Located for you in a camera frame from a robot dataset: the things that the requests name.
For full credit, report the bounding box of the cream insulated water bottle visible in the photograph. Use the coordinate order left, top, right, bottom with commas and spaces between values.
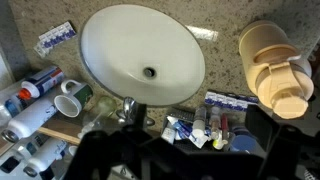
239, 20, 314, 119

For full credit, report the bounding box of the blue round jar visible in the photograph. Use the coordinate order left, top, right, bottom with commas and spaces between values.
230, 126, 256, 152

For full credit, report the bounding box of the chrome faucet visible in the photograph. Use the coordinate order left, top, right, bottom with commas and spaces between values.
116, 97, 155, 128

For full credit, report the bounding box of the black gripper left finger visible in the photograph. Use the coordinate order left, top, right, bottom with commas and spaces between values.
63, 130, 150, 180

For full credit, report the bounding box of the white oval sink basin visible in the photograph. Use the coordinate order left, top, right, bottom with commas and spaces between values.
81, 4, 205, 106

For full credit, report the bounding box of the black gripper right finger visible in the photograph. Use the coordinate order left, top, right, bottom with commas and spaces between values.
245, 105, 320, 180

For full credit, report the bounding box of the clear drinking glass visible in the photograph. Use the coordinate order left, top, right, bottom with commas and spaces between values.
82, 96, 117, 128

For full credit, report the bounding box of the white and green mug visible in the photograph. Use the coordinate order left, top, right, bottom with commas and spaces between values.
54, 79, 93, 118

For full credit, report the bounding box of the white spray bottle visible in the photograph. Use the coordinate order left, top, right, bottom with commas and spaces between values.
1, 95, 57, 143

